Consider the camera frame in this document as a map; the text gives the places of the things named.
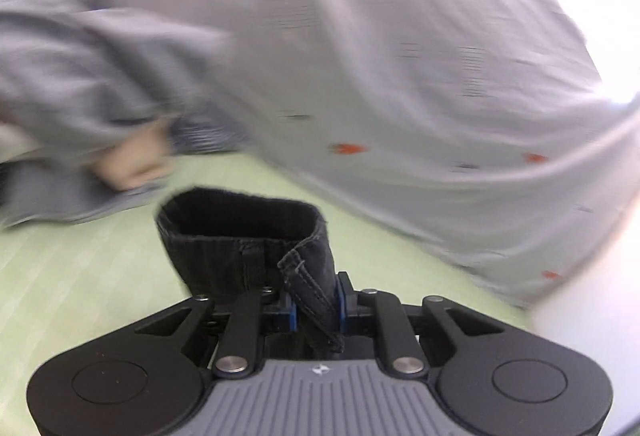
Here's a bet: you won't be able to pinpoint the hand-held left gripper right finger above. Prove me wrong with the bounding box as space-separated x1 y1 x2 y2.
338 271 507 377

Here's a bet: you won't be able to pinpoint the beige garment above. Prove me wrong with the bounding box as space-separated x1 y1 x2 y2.
92 121 174 192

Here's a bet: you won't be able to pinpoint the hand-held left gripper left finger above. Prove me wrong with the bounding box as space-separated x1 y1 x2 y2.
129 290 300 378

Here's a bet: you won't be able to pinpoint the grey carrot print sheet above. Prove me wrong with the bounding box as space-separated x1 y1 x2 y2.
95 0 640 312

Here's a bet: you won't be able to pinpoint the green grid mat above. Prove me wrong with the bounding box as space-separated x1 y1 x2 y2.
0 151 531 412

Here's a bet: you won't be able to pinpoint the white garment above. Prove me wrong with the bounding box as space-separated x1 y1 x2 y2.
0 123 41 164

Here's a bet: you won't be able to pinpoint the black pants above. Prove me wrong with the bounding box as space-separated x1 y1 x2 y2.
156 187 347 353

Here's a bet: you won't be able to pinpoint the grey garment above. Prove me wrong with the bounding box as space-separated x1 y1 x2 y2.
0 0 236 229

